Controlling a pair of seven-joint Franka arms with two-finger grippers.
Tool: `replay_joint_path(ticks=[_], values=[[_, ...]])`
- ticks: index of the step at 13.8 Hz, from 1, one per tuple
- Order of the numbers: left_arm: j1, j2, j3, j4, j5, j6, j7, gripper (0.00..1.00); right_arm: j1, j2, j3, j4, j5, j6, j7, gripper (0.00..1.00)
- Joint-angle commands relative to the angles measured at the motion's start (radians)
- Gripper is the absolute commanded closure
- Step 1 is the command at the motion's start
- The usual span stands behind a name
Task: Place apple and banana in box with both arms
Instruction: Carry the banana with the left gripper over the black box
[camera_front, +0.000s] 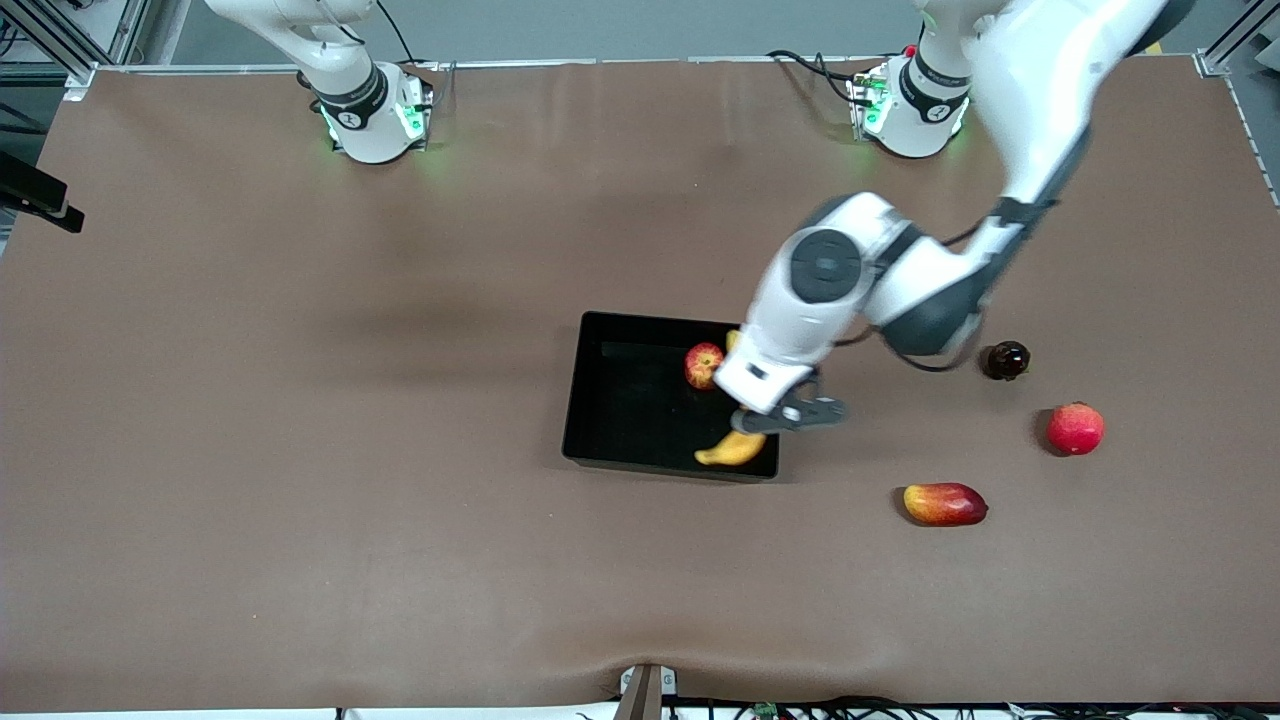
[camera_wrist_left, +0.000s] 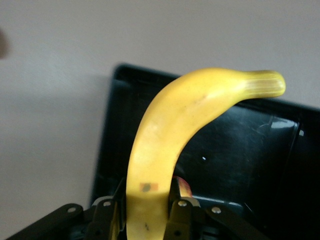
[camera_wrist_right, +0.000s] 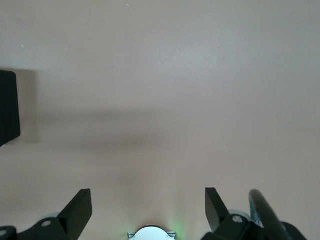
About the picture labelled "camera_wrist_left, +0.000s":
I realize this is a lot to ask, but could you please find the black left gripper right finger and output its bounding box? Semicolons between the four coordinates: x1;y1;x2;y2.
164;177;271;240

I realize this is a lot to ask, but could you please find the black plastic box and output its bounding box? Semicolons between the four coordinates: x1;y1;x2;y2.
88;63;320;240

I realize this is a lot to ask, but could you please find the red yellow apple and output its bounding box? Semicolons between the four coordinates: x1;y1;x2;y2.
172;176;193;198

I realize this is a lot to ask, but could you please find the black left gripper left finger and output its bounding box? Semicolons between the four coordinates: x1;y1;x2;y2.
4;177;127;240

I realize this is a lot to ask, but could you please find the yellow banana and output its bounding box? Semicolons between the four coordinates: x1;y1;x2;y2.
124;66;286;240

